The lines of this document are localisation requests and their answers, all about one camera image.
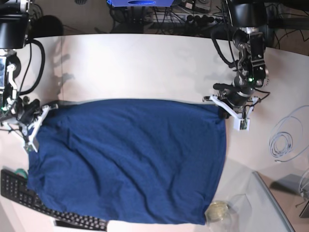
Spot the dark blue t-shirt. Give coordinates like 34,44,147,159
28,99,226,225

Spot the light blue coiled cable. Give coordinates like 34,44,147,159
268,105,309,163

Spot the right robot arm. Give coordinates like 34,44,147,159
0,0,45,127

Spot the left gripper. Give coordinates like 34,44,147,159
213,83,254,119

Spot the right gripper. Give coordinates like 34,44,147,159
14,99,42,126

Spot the green tape roll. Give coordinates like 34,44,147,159
15,169,28,179

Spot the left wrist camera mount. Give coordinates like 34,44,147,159
202,93,261,131

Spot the clear tape roll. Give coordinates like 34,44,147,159
205,201,230,225

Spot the black computer keyboard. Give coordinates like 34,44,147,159
0,169,108,225

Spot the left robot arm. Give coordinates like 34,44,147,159
211,0,267,119

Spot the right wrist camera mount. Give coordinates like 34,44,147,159
2,103,60,153

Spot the black power strip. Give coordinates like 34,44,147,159
144,12,224,24

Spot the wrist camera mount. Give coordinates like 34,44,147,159
2,103,60,153
202,93,261,131

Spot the blue box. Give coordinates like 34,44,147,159
107,0,173,7

